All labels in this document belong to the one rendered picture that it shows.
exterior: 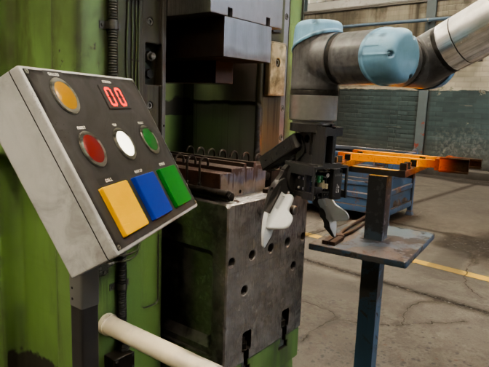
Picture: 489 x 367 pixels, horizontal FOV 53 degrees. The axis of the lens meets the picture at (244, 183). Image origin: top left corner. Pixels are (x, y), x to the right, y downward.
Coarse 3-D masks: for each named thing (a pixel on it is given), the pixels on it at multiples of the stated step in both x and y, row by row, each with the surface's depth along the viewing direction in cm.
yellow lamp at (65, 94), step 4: (56, 84) 69; (60, 84) 70; (64, 84) 71; (56, 88) 69; (60, 88) 70; (64, 88) 71; (68, 88) 72; (56, 92) 68; (60, 92) 69; (64, 92) 70; (68, 92) 71; (72, 92) 72; (60, 96) 69; (64, 96) 70; (68, 96) 71; (72, 96) 72; (64, 100) 69; (68, 100) 70; (72, 100) 71; (76, 100) 72; (64, 104) 69; (68, 104) 70; (72, 104) 71; (76, 104) 72; (72, 108) 70
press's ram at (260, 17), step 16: (176, 0) 121; (192, 0) 118; (208, 0) 115; (224, 0) 118; (240, 0) 123; (256, 0) 128; (272, 0) 133; (176, 16) 122; (192, 16) 122; (208, 16) 121; (240, 16) 123; (256, 16) 128; (272, 16) 134
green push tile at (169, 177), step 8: (168, 168) 90; (160, 176) 87; (168, 176) 88; (176, 176) 92; (168, 184) 87; (176, 184) 90; (184, 184) 94; (168, 192) 87; (176, 192) 88; (184, 192) 92; (176, 200) 87; (184, 200) 90
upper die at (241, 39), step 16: (224, 16) 119; (176, 32) 129; (192, 32) 126; (208, 32) 122; (224, 32) 119; (240, 32) 124; (256, 32) 129; (176, 48) 130; (192, 48) 126; (208, 48) 123; (224, 48) 120; (240, 48) 125; (256, 48) 130
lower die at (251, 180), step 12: (180, 156) 147; (180, 168) 133; (192, 168) 133; (204, 168) 134; (216, 168) 132; (228, 168) 129; (240, 168) 131; (252, 168) 136; (192, 180) 131; (204, 180) 128; (216, 180) 126; (228, 180) 128; (240, 180) 132; (252, 180) 136; (264, 180) 141; (252, 192) 137
